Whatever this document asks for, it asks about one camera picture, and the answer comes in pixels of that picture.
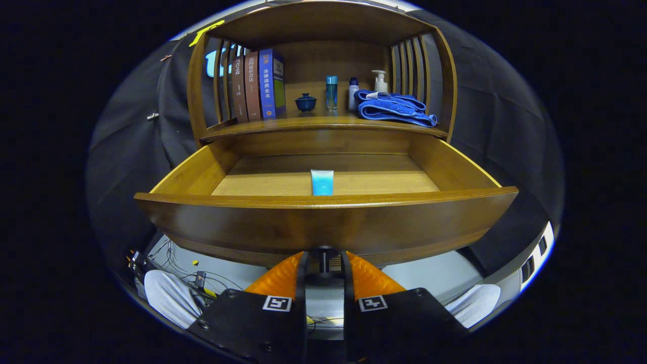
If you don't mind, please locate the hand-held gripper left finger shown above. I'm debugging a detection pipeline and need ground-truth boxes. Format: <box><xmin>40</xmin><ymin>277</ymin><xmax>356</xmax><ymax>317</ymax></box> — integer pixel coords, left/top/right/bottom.
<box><xmin>187</xmin><ymin>251</ymin><xmax>308</xmax><ymax>364</ymax></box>

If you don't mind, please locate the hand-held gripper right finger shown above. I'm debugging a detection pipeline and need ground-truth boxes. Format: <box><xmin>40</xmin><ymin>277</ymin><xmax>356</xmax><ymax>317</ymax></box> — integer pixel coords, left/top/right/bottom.
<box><xmin>341</xmin><ymin>251</ymin><xmax>471</xmax><ymax>364</ymax></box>

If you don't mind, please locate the wooden drawer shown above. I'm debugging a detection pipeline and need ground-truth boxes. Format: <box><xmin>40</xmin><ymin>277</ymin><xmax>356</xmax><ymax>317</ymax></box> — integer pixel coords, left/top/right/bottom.
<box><xmin>134</xmin><ymin>129</ymin><xmax>520</xmax><ymax>286</ymax></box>

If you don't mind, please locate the blue cosmetic tube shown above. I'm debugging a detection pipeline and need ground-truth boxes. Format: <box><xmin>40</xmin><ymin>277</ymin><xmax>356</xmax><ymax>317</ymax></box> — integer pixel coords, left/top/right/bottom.
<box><xmin>310</xmin><ymin>169</ymin><xmax>335</xmax><ymax>196</ymax></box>

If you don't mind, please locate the wooden countertop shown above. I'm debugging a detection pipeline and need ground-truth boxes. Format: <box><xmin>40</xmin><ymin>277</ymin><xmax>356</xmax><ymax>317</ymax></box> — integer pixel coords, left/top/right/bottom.
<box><xmin>200</xmin><ymin>115</ymin><xmax>449</xmax><ymax>142</ymax></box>

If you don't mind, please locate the wooden cabinet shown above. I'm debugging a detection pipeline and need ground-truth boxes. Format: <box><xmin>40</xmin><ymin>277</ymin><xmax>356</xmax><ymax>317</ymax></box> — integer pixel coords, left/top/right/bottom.
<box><xmin>187</xmin><ymin>0</ymin><xmax>458</xmax><ymax>147</ymax></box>

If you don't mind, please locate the person's right leg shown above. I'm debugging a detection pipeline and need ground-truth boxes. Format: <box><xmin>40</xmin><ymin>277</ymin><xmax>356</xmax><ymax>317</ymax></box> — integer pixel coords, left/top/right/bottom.
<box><xmin>445</xmin><ymin>283</ymin><xmax>501</xmax><ymax>328</ymax></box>

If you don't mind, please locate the person's leg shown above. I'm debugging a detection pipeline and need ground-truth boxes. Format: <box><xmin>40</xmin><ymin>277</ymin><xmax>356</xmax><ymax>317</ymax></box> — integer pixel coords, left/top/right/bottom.
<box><xmin>445</xmin><ymin>283</ymin><xmax>501</xmax><ymax>328</ymax></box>
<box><xmin>144</xmin><ymin>269</ymin><xmax>203</xmax><ymax>329</ymax></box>

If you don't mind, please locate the person's left leg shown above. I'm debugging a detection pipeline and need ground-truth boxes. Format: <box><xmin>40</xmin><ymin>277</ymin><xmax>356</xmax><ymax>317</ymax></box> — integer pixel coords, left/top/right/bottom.
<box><xmin>144</xmin><ymin>269</ymin><xmax>203</xmax><ymax>329</ymax></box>

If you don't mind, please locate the white device with dark slots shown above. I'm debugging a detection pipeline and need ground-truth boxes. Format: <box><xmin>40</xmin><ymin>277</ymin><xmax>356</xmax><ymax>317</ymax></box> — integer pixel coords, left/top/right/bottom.
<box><xmin>520</xmin><ymin>222</ymin><xmax>555</xmax><ymax>292</ymax></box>

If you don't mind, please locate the folded blue towel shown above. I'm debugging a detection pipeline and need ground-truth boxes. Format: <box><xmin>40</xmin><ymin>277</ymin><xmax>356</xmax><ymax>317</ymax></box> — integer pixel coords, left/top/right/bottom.
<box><xmin>354</xmin><ymin>89</ymin><xmax>438</xmax><ymax>127</ymax></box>

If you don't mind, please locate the reddish brown book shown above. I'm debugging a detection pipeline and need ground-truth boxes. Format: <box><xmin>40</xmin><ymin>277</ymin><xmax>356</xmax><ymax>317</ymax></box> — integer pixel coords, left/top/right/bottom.
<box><xmin>245</xmin><ymin>51</ymin><xmax>262</xmax><ymax>121</ymax></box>

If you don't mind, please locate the blue book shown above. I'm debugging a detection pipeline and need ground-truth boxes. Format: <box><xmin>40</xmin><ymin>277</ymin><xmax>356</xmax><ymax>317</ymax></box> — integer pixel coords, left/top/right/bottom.
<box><xmin>259</xmin><ymin>49</ymin><xmax>287</xmax><ymax>120</ymax></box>

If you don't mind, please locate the dark brown book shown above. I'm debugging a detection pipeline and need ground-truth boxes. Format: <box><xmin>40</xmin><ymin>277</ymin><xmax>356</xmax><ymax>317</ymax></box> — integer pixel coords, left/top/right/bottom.
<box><xmin>230</xmin><ymin>56</ymin><xmax>249</xmax><ymax>123</ymax></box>

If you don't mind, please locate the tangle of floor cables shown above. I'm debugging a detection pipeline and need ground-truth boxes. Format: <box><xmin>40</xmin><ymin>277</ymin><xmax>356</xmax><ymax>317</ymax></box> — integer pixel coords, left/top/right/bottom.
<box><xmin>126</xmin><ymin>238</ymin><xmax>246</xmax><ymax>304</ymax></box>

